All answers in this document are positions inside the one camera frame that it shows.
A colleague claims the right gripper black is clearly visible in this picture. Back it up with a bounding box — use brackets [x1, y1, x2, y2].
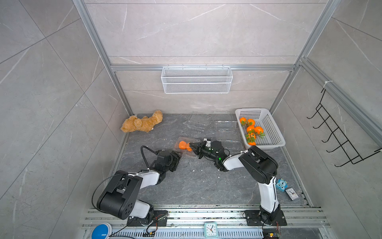
[190, 141, 220, 163]

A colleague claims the clear clamshell container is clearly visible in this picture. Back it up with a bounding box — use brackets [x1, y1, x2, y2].
[213, 120, 238, 132]
[173, 136, 202, 156]
[186, 114, 212, 129]
[221, 139, 245, 151]

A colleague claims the leafy twin oranges container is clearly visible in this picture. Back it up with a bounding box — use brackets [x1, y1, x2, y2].
[239, 117, 256, 127]
[246, 126, 265, 138]

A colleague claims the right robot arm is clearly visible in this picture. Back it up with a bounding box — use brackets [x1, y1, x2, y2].
[189, 140, 281, 225]

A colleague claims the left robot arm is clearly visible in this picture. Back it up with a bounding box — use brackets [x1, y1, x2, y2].
[92, 150, 182, 225]

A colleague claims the brown teddy bear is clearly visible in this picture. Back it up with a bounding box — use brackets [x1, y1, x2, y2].
[120, 110, 163, 133]

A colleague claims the white plastic basket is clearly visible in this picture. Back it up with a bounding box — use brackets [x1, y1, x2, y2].
[235, 108, 286, 149]

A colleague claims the small white clock front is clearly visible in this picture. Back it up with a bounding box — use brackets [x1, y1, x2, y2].
[204, 222, 218, 238]

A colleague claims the small blue clock on table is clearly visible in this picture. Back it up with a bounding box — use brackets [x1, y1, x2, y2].
[276, 178, 288, 192]

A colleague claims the blue round button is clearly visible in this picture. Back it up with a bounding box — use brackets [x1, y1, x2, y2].
[91, 223, 112, 239]

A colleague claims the small white square clock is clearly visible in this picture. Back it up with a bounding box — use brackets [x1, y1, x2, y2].
[285, 188, 299, 201]

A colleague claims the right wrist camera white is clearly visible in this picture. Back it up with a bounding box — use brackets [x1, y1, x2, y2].
[204, 138, 211, 147]

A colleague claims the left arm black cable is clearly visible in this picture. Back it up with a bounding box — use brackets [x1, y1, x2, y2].
[140, 145, 159, 171]

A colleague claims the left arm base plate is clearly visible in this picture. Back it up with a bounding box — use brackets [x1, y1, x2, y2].
[127, 210, 168, 227]

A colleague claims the white wire wall basket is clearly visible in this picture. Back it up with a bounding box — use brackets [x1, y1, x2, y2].
[161, 66, 233, 94]

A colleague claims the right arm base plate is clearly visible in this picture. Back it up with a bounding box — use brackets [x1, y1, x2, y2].
[244, 208, 287, 226]

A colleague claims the black wall hook rack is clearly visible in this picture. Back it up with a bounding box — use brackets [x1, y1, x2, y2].
[306, 89, 382, 168]

